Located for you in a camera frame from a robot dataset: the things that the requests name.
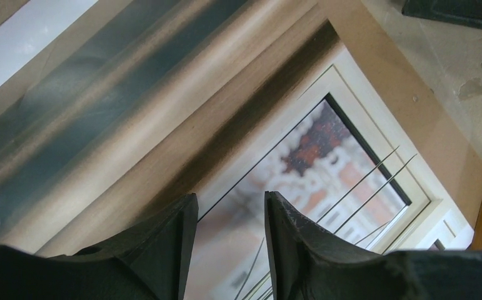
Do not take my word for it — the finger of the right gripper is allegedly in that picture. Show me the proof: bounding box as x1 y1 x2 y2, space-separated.
402 0 482 30

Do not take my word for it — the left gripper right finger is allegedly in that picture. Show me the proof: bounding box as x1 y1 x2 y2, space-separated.
264 191 482 299

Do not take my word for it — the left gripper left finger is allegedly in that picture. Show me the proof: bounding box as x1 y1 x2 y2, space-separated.
0 194 199 299

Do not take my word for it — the plant window photo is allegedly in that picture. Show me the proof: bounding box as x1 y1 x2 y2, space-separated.
0 1 474 299

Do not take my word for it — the brown backing board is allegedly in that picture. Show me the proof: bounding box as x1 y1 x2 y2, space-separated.
319 1 482 226

